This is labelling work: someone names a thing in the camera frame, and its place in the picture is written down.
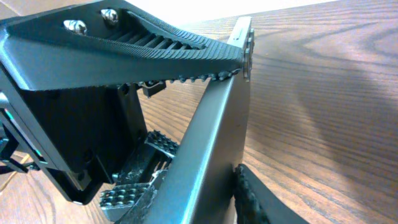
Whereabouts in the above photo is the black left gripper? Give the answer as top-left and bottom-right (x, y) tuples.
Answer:
(1, 83), (147, 205)

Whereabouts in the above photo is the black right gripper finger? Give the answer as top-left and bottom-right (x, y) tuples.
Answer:
(233, 164), (308, 224)

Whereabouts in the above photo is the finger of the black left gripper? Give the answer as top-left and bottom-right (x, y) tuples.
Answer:
(99, 130), (179, 222)
(1, 1), (244, 91)

